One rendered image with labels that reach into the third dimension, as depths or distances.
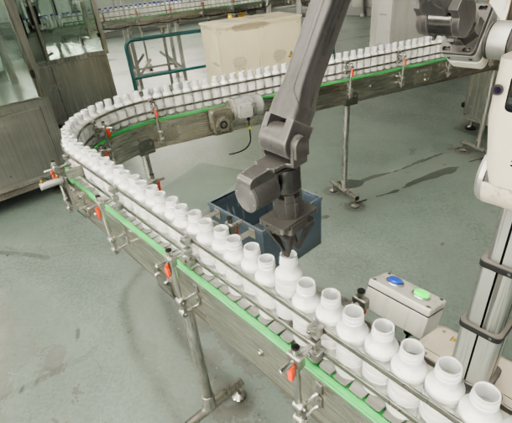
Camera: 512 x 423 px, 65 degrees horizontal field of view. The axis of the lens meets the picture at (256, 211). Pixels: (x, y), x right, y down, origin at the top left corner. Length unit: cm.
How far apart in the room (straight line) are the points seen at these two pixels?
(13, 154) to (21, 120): 31
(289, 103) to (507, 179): 66
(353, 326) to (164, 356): 164
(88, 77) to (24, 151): 236
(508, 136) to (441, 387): 63
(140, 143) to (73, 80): 373
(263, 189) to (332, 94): 231
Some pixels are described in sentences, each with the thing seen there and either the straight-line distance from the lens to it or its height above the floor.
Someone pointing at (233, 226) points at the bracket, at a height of 109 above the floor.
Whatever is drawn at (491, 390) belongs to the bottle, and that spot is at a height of 115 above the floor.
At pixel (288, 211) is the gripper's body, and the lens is 75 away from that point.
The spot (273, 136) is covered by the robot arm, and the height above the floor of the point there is 147.
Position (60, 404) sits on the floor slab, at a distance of 235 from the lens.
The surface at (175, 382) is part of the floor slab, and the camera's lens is 219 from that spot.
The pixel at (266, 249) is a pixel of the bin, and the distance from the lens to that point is 142.
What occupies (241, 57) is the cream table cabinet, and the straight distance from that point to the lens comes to 506.
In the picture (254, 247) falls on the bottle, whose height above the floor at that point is 115.
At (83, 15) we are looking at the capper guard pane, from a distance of 619.
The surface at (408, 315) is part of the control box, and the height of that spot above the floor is 109.
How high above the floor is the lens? 172
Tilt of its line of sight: 31 degrees down
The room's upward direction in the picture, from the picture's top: 6 degrees counter-clockwise
